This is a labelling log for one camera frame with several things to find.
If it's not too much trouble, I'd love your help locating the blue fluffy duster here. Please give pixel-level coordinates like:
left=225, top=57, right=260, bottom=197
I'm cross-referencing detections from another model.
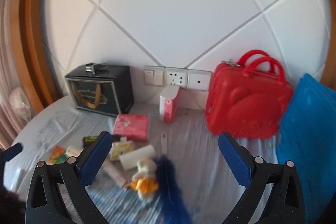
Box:
left=155, top=155, right=192, bottom=224

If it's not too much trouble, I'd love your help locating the blue plastic storage bin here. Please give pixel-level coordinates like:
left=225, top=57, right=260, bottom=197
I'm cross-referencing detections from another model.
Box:
left=276, top=74, right=335, bottom=223

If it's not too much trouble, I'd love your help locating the white wall switch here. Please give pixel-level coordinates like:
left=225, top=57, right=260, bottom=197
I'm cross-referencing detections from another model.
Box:
left=143, top=65, right=165, bottom=86

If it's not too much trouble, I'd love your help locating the pink tissue pack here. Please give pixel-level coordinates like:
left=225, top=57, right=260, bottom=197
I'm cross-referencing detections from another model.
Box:
left=159, top=85, right=180, bottom=124
left=113, top=114, right=149, bottom=141

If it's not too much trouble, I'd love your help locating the green yellow small box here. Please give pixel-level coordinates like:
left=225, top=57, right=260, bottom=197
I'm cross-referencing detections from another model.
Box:
left=83, top=136, right=98, bottom=148

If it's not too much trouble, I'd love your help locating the white tissue roll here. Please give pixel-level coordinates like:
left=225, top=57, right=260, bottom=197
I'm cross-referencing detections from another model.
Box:
left=120, top=145, right=157, bottom=171

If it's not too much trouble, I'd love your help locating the white power socket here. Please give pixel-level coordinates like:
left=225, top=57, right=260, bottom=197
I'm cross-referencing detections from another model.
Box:
left=165, top=67, right=188, bottom=89

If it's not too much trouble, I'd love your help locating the orange green snack packet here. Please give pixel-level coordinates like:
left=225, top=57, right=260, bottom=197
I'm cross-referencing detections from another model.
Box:
left=47, top=145, right=68, bottom=165

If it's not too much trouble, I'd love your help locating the metal clip on box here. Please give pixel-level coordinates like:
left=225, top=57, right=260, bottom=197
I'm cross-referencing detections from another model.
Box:
left=85, top=63, right=109, bottom=75

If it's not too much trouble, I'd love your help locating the black gift box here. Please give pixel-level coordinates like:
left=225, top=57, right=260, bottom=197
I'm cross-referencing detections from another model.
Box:
left=65, top=65, right=134, bottom=117

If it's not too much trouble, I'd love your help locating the red bear plastic case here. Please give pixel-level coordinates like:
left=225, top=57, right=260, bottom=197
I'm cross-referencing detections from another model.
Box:
left=205, top=50, right=293, bottom=139

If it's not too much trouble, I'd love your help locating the white duck plush toy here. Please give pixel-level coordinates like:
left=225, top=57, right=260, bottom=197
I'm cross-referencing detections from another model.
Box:
left=130, top=158, right=159, bottom=201

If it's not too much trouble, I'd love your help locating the white cream tube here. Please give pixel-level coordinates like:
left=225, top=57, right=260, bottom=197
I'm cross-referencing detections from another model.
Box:
left=102, top=160, right=130, bottom=189

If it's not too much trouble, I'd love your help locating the beige curtain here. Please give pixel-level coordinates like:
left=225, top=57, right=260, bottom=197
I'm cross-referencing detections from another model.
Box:
left=1, top=0, right=33, bottom=149

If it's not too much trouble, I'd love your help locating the yellow green wipes pack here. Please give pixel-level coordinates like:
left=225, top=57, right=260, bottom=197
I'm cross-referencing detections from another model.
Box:
left=109, top=141, right=134, bottom=161

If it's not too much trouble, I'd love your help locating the small white plastic spatula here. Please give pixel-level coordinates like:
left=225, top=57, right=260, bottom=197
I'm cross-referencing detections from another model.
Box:
left=161, top=132, right=168, bottom=155

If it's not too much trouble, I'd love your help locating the white blank wall plate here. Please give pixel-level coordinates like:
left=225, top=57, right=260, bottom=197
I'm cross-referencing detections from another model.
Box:
left=187, top=69, right=212, bottom=92

